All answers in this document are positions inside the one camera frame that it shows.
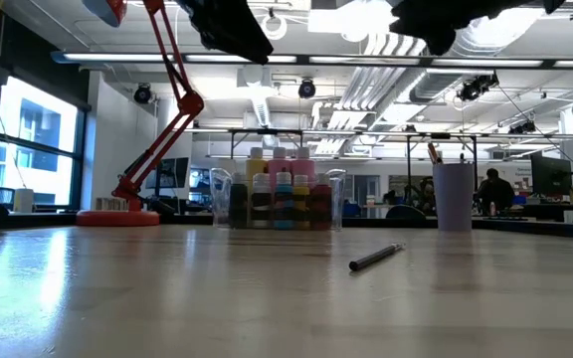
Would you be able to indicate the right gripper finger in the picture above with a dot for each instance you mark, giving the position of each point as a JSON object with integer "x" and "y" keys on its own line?
{"x": 440, "y": 42}

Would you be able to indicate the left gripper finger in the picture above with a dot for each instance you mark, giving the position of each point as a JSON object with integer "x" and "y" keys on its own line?
{"x": 244, "y": 45}

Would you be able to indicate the large yellow paint bottle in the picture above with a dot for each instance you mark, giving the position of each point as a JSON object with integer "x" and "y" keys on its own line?
{"x": 256, "y": 166}

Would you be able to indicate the small sap green paint bottle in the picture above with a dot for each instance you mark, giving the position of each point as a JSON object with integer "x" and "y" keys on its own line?
{"x": 239, "y": 209}

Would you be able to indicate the small sky blue paint bottle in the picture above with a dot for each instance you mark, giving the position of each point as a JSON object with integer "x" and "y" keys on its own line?
{"x": 284, "y": 206}

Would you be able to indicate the small yellow paint bottle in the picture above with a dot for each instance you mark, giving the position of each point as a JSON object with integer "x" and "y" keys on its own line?
{"x": 301, "y": 206}

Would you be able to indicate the small red paint bottle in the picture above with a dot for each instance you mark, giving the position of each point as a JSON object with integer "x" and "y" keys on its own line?
{"x": 321, "y": 209}

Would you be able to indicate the black computer monitor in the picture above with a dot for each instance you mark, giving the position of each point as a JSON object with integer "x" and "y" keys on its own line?
{"x": 550, "y": 174}
{"x": 174, "y": 173}

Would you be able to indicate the person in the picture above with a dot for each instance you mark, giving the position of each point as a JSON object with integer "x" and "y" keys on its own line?
{"x": 427, "y": 195}
{"x": 495, "y": 191}

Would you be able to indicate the clear plastic bin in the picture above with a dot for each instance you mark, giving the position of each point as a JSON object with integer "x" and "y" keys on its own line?
{"x": 221, "y": 199}

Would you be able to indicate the purple plastic cup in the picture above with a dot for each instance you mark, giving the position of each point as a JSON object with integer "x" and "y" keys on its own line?
{"x": 453, "y": 199}

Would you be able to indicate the black background desk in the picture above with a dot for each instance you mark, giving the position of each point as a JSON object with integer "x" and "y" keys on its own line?
{"x": 555, "y": 209}

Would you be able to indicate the red desk lamp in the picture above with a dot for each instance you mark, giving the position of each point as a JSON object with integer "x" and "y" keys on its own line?
{"x": 117, "y": 219}

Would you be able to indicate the white canister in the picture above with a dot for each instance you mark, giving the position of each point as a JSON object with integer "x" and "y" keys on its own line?
{"x": 24, "y": 200}

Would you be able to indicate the black ceiling camera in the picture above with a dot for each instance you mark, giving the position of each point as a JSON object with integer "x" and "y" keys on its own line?
{"x": 142, "y": 93}
{"x": 478, "y": 85}
{"x": 307, "y": 88}
{"x": 522, "y": 126}

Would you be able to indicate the black metal gantry frame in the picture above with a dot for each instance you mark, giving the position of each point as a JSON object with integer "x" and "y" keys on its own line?
{"x": 440, "y": 135}
{"x": 266, "y": 131}

